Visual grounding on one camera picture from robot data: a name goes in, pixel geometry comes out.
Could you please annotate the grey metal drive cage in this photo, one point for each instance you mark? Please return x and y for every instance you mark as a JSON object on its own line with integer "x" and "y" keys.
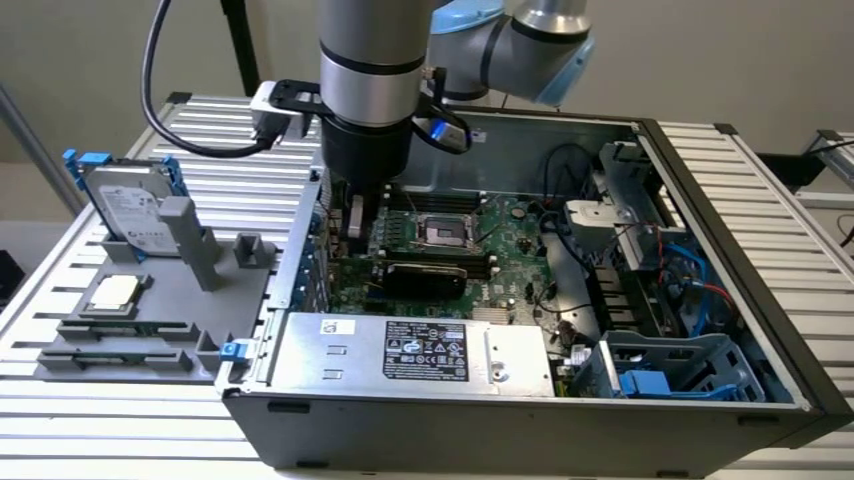
{"x": 635, "y": 200}

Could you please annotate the grey parts rack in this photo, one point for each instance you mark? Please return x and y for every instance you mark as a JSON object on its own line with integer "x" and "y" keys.
{"x": 148, "y": 300}

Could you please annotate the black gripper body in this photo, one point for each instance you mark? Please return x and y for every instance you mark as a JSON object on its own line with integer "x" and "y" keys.
{"x": 366, "y": 150}

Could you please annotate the grey plastic fan shroud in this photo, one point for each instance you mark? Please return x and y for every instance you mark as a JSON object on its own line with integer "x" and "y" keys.
{"x": 595, "y": 217}

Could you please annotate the black graphics card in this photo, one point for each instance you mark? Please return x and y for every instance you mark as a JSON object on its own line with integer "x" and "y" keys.
{"x": 428, "y": 281}

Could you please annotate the black tripod pole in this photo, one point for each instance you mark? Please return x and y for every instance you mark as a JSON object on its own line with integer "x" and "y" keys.
{"x": 242, "y": 45}

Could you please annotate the hard disk in blue carrier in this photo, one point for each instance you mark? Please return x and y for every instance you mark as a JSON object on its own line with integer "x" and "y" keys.
{"x": 134, "y": 210}

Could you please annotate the silver CPU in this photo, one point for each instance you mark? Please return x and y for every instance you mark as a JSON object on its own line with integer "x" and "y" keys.
{"x": 117, "y": 291}

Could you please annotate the CPU socket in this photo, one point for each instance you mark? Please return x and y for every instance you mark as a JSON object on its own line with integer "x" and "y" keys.
{"x": 447, "y": 230}

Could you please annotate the grey disk bay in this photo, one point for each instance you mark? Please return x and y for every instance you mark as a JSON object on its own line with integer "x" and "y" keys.
{"x": 695, "y": 360}

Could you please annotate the blue plastic disk clip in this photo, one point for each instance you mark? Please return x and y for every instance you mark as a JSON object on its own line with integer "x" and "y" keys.
{"x": 644, "y": 385}

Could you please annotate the silver power supply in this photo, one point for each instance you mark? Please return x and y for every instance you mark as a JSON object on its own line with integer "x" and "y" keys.
{"x": 414, "y": 355}

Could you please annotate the blue case latch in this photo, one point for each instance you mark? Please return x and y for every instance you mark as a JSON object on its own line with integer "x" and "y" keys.
{"x": 236, "y": 351}

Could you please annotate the silver chipset heat sink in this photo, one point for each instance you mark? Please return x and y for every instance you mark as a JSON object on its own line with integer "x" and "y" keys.
{"x": 495, "y": 316}

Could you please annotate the black RAM slots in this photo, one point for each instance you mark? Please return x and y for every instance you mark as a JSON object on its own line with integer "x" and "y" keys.
{"x": 434, "y": 201}
{"x": 477, "y": 265}

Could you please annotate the grey metal frame post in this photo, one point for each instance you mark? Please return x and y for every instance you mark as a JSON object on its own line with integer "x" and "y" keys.
{"x": 34, "y": 150}

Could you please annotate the black box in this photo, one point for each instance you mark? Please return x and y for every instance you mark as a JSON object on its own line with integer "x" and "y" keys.
{"x": 10, "y": 275}

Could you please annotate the wrist camera with black bracket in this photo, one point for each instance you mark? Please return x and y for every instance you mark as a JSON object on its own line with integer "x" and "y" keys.
{"x": 281, "y": 107}

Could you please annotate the open black PC case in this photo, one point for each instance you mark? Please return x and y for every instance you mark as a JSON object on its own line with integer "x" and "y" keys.
{"x": 508, "y": 435}

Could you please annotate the blue and silver USB plug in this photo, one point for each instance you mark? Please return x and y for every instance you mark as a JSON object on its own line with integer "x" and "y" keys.
{"x": 447, "y": 132}

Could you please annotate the green motherboard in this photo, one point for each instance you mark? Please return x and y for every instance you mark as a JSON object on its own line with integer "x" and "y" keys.
{"x": 508, "y": 260}

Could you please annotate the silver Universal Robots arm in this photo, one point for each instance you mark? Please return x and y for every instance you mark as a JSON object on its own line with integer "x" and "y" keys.
{"x": 370, "y": 55}

